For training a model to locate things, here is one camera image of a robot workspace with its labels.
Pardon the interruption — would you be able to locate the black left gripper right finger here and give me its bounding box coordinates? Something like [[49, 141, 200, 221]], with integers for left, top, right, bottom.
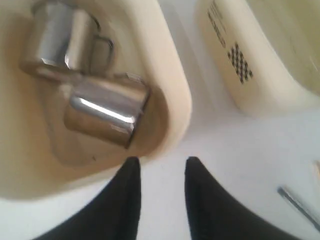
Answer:
[[184, 156, 320, 240]]

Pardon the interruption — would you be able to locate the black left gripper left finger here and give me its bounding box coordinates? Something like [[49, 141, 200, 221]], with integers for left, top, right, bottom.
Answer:
[[38, 156, 140, 240]]

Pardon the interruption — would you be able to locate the steel table knife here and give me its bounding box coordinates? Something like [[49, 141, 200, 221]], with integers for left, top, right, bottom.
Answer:
[[277, 185, 320, 232]]

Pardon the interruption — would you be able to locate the steel mug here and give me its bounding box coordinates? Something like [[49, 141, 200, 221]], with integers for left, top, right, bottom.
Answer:
[[20, 0, 115, 75], [63, 72, 152, 149]]

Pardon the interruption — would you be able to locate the wooden chopstick long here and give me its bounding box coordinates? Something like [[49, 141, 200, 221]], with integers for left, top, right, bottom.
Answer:
[[312, 160, 320, 180]]

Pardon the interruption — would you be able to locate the cream bin circle mark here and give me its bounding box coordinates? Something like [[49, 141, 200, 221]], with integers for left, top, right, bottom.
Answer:
[[0, 0, 192, 202]]

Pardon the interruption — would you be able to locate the cream bin square mark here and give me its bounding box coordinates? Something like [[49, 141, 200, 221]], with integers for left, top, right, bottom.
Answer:
[[195, 0, 320, 117]]

